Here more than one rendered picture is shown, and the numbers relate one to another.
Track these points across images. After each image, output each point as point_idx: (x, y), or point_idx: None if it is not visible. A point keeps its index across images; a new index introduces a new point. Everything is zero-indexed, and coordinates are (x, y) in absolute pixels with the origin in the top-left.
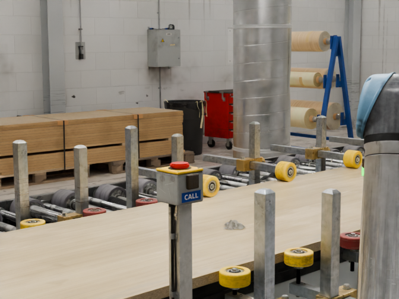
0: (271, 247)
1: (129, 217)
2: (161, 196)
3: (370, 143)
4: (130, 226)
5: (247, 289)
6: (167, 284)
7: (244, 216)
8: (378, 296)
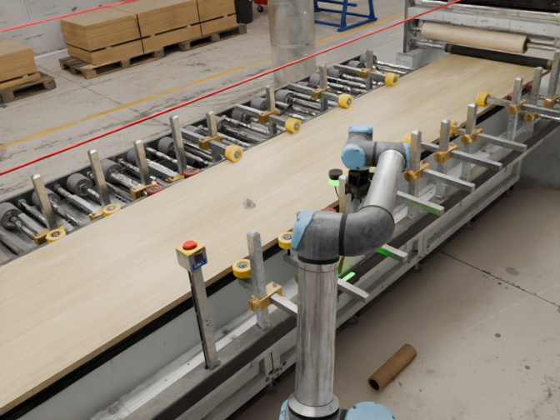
0: (261, 264)
1: (177, 196)
2: (180, 263)
3: (300, 262)
4: (177, 209)
5: None
6: None
7: (257, 188)
8: (306, 352)
